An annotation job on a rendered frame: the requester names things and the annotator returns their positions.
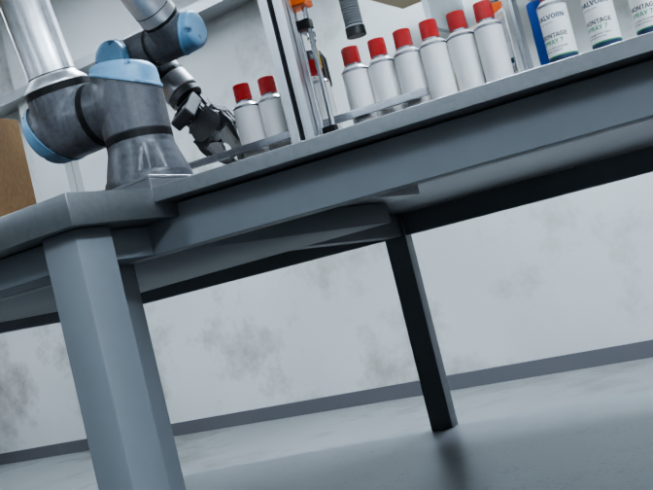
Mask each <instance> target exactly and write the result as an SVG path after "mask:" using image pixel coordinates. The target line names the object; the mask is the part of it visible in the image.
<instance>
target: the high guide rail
mask: <svg viewBox="0 0 653 490"><path fill-rule="evenodd" d="M428 95H430V94H429V90H428V88H427V87H423V88H420V89H417V90H414V91H411V92H407V93H404V94H402V95H399V96H396V97H393V98H390V99H386V100H383V101H380V102H377V103H374V104H371V105H368V106H364V107H361V108H359V109H356V110H353V111H350V112H347V113H343V114H340V115H337V116H334V121H335V124H338V123H343V122H346V121H349V120H352V119H355V118H359V117H362V116H365V115H368V114H371V113H374V112H378V111H381V110H384V109H387V108H390V107H394V106H396V105H399V104H402V103H405V102H408V101H412V100H415V99H418V98H421V97H424V96H428ZM323 122H324V126H328V125H330V124H329V120H328V119H325V120H323ZM288 139H291V136H290V132H289V131H286V132H282V133H279V134H276V135H273V136H270V137H267V138H264V139H260V140H257V141H255V142H252V143H249V144H246V145H243V146H239V147H236V148H233V149H230V150H227V151H224V152H221V153H217V154H214V155H211V156H208V157H204V158H201V159H197V160H194V161H191V162H188V164H189V166H190V168H191V170H193V169H195V168H198V167H201V166H204V165H208V164H211V163H214V162H217V161H220V160H224V159H227V158H232V157H235V156H238V155H242V154H245V153H248V152H250V151H253V150H257V149H260V148H263V147H266V146H269V145H272V144H276V143H279V142H282V141H285V140H288Z"/></svg>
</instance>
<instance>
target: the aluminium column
mask: <svg viewBox="0 0 653 490"><path fill-rule="evenodd" d="M258 7H259V11H260V15H261V19H262V23H263V27H264V31H265V36H266V40H267V44H268V48H269V51H270V55H271V59H272V63H273V67H274V72H275V76H276V80H277V84H278V88H279V91H280V95H281V99H282V103H283V107H284V112H285V116H286V120H287V124H288V128H289V132H290V136H291V139H292V143H296V142H299V141H303V140H306V139H309V138H312V137H315V136H319V135H322V134H323V131H322V127H321V123H320V119H319V115H318V111H317V107H316V103H315V99H314V95H313V91H312V88H311V83H310V79H309V75H308V71H307V67H306V63H305V59H304V55H303V51H302V47H301V44H300V40H299V36H298V31H297V27H296V23H295V19H294V15H293V11H292V4H291V0H258Z"/></svg>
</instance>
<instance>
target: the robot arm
mask: <svg viewBox="0 0 653 490"><path fill-rule="evenodd" d="M120 1H121V2H122V4H123V5H124V6H125V8H126V9H127V10H128V11H129V12H130V13H131V14H132V16H133V17H134V18H135V19H136V21H137V22H138V23H139V24H140V26H141V27H142V28H143V29H144V30H143V31H141V32H139V33H137V34H134V35H132V36H130V37H128V38H126V39H124V40H119V39H114V40H107V41H104V42H103V43H102V44H100V46H99V47H98V49H97V51H96V54H95V63H96V64H95V65H93V66H91V67H90V68H89V71H88V73H89V74H88V76H87V74H85V73H83V72H81V71H79V70H77V69H76V68H75V65H74V62H73V60H72V57H71V55H70V53H69V50H68V48H67V45H66V43H65V40H64V37H63V35H62V32H61V30H60V27H59V24H58V22H57V19H56V16H55V14H54V11H53V9H52V4H51V2H50V0H0V11H1V14H2V16H3V19H4V21H5V23H6V26H7V28H8V31H9V33H10V36H11V39H12V41H13V44H14V46H15V49H16V51H17V56H18V58H19V61H20V63H21V66H22V68H23V71H24V74H25V76H26V79H27V81H28V88H27V90H26V92H25V94H24V97H25V100H26V102H27V105H28V108H27V109H26V111H25V112H24V114H23V116H22V119H23V121H22V122H21V127H22V131H23V134H24V137H25V139H26V141H27V143H28V144H29V146H30V147H31V148H32V149H33V151H34V152H35V153H36V154H37V155H39V156H40V157H41V158H44V159H45V160H47V161H49V162H52V163H58V164H62V163H67V162H70V161H73V160H80V159H82V158H84V157H86V156H88V155H91V154H93V153H95V152H98V151H100V150H103V149H105V148H106V149H107V154H108V164H107V184H106V186H105V191H109V190H112V189H114V188H116V187H119V186H121V185H124V184H126V183H129V182H131V181H133V180H136V179H138V178H141V177H143V176H146V175H148V174H167V175H193V172H192V170H191V168H190V166H189V164H188V162H187V160H186V159H185V157H184V156H183V154H182V152H181V151H180V149H179V147H178V146H177V144H176V142H175V139H174V135H173V131H172V126H171V124H172V125H173V126H174V127H175V128H176V129H178V130H179V131H181V130H182V129H183V128H184V127H185V126H187V127H188V128H189V134H191V135H192V137H193V138H194V139H195V140H194V141H193V143H194V144H195V145H196V146H197V148H198V149H199V151H200V152H201V153H202V154H203V155H204V156H206V157H208V156H211V155H214V154H217V153H221V152H224V151H226V148H225V145H224V144H223V143H226V144H228V145H229V146H230V148H231V149H233V148H236V147H239V146H241V142H240V137H239V136H238V132H237V125H236V121H235V118H234V115H233V114H232V113H231V112H230V111H229V110H228V109H227V108H226V107H225V106H223V105H218V104H213V103H212V102H211V101H210V100H209V99H208V98H207V97H206V96H205V95H204V93H203V92H201V87H200V86H199V85H198V84H197V83H196V80H195V79H194V78H193V77H192V76H191V75H190V73H189V72H188V71H187V70H186V69H185V68H184V67H183V66H182V65H181V64H180V63H179V62H178V61H177V60H176V59H178V58H180V57H182V56H185V55H189V54H191V53H193V52H195V51H197V50H199V49H200V48H202V47H203V46H204V45H205V44H206V42H207V41H206V40H207V29H206V26H205V24H204V21H203V20H202V18H201V17H200V15H199V14H196V13H195V11H192V10H187V11H181V12H180V11H179V10H178V9H177V7H176V6H175V5H174V3H173V2H172V1H171V0H120ZM88 78H90V81H89V79H88ZM166 103H167V104H168V105H169V106H171V107H172V109H173V110H174V111H175V115H174V118H173V120H172V122H170V119H169V114H168V110H167V106H166Z"/></svg>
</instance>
